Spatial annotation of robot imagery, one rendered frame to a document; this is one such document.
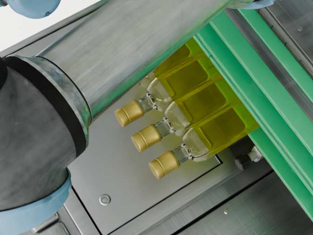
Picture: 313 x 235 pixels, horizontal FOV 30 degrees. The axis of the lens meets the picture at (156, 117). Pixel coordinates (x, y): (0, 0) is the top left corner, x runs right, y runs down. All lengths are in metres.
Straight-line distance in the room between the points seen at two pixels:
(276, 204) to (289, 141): 0.23
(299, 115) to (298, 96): 0.03
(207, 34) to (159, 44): 0.49
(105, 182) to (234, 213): 0.26
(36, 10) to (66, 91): 0.33
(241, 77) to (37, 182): 0.60
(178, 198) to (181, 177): 0.04
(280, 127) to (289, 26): 0.17
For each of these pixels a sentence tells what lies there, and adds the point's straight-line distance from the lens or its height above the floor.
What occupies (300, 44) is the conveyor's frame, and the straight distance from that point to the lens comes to 0.99.
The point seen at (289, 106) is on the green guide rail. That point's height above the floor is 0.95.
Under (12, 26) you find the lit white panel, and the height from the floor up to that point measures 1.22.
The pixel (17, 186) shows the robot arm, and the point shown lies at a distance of 0.51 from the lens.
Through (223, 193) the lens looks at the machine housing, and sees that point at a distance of 1.18.
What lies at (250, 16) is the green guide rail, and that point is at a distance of 1.02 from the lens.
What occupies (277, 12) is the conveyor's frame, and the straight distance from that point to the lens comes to 1.01.
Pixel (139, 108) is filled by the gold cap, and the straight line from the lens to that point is 1.05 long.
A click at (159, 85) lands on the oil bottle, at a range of 1.06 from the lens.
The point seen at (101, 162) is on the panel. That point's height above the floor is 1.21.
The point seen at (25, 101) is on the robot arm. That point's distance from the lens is 0.51.
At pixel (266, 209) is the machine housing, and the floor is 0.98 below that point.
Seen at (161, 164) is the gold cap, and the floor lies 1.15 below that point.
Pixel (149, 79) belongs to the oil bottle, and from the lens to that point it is 1.07.
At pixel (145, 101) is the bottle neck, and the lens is 1.06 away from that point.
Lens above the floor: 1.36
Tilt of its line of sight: 14 degrees down
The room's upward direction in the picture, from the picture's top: 120 degrees counter-clockwise
